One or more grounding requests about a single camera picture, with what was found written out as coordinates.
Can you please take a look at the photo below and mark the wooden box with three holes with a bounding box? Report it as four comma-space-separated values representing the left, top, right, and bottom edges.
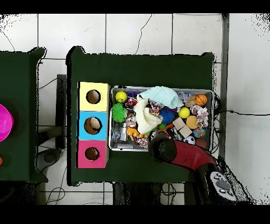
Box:
76, 81, 110, 169

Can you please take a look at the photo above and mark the mint green waffle cloth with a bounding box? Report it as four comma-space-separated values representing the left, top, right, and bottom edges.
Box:
139, 86, 185, 110

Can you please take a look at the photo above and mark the colourful knotted rope toy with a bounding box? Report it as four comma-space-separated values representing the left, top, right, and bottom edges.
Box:
147, 101, 163, 116

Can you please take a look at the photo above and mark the green fuzzy toy with eyes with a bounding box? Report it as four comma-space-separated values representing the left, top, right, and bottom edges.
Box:
111, 103, 127, 124

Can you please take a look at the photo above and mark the pink round disc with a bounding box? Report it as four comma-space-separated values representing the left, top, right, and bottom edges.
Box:
0, 104, 15, 143

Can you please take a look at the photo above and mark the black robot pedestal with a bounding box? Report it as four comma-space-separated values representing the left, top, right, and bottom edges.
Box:
113, 181, 186, 206

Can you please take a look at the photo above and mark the small orange basketball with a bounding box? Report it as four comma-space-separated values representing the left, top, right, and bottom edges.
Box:
195, 94, 208, 106

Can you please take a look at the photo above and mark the small globe print ball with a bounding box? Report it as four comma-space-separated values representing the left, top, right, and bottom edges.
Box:
193, 126, 206, 139

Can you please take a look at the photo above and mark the blue spiky ball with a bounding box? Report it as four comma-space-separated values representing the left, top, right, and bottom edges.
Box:
159, 107, 176, 125

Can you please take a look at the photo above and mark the yellow smiley ball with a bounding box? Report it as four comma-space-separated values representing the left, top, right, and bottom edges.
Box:
115, 90, 128, 104

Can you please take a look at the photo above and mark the black stand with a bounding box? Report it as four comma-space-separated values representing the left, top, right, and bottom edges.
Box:
56, 74, 68, 150

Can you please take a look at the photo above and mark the orange toy building block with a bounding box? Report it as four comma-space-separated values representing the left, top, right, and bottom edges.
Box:
128, 123, 175, 140

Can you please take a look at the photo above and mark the grey vertical pole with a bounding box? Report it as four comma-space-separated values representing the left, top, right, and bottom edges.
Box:
217, 13, 230, 161

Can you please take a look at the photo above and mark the dark green table cloth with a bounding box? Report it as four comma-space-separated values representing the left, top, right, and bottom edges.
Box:
66, 45, 216, 186

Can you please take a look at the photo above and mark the black cable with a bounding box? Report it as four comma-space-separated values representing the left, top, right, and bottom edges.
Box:
219, 109, 270, 117

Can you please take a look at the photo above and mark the cream waffle cloth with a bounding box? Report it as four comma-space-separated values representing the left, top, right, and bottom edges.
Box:
133, 95, 163, 135

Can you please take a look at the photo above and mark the plain wooden block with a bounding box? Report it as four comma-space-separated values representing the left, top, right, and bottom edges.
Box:
179, 125, 193, 138
172, 117, 186, 130

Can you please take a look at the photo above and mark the dark green side table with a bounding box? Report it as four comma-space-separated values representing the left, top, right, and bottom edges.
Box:
0, 47, 47, 183

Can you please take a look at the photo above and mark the clear shallow mesh bin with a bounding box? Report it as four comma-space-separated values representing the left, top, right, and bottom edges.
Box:
109, 86, 216, 155

